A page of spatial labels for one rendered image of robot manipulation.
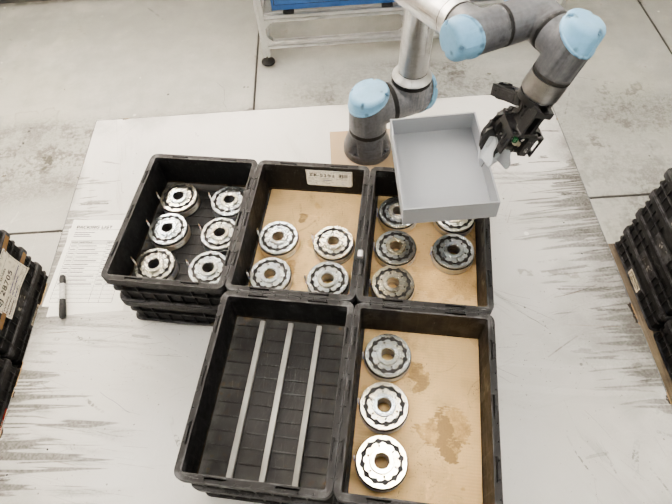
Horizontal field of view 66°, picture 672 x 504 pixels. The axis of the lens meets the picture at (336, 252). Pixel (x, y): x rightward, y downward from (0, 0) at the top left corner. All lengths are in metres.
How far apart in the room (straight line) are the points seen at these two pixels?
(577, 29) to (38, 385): 1.42
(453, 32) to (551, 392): 0.85
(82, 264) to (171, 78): 1.89
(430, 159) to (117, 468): 1.01
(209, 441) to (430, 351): 0.52
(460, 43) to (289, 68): 2.33
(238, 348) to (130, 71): 2.52
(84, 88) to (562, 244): 2.80
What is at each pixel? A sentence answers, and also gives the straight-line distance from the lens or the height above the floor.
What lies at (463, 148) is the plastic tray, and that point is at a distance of 1.26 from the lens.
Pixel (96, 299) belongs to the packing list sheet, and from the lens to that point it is 1.58.
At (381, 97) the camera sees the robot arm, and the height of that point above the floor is 0.96.
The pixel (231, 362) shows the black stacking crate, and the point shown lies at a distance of 1.23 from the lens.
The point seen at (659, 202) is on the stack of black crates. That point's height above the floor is 0.49.
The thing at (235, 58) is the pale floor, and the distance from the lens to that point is 3.38.
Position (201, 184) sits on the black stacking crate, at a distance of 1.54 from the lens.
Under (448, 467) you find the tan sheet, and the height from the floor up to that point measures 0.83.
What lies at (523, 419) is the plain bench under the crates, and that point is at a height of 0.70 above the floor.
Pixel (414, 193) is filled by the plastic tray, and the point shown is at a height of 1.04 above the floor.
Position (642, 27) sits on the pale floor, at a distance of 3.84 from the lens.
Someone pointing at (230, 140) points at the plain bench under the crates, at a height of 0.70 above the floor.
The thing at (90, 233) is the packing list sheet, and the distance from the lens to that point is 1.73.
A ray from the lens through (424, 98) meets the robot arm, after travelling 1.59.
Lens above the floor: 1.94
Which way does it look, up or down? 57 degrees down
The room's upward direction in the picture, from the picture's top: 5 degrees counter-clockwise
